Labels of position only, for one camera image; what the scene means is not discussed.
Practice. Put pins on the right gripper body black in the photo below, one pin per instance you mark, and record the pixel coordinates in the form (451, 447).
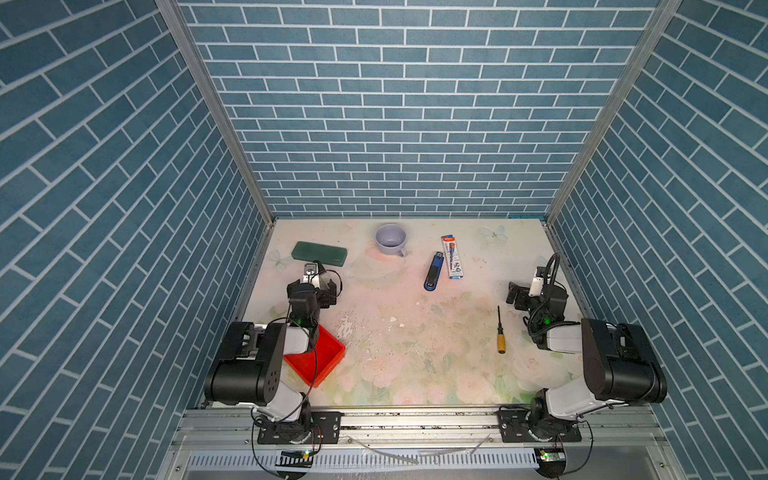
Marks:
(527, 303)

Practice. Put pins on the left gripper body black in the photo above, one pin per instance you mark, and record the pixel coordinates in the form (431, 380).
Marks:
(321, 301)

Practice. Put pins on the yellow handled screwdriver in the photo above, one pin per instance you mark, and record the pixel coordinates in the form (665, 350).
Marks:
(500, 338)

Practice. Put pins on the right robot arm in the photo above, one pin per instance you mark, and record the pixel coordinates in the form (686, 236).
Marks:
(619, 368)

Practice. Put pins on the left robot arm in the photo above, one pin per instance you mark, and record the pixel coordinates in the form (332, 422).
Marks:
(272, 369)

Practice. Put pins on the red plastic bin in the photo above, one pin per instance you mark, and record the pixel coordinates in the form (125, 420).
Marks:
(313, 368)

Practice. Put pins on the green rectangular case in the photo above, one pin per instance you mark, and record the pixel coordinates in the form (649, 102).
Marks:
(314, 252)

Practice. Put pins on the lavender ceramic mug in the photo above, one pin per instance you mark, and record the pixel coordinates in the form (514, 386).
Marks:
(391, 239)

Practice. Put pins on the HB pencil box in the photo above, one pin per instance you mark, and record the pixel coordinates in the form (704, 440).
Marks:
(452, 257)

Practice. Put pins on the blue black stapler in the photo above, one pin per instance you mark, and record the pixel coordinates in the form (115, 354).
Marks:
(434, 271)

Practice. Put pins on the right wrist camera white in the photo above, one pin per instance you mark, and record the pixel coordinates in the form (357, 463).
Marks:
(538, 281)

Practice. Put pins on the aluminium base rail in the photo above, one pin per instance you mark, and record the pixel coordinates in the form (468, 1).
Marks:
(463, 442)

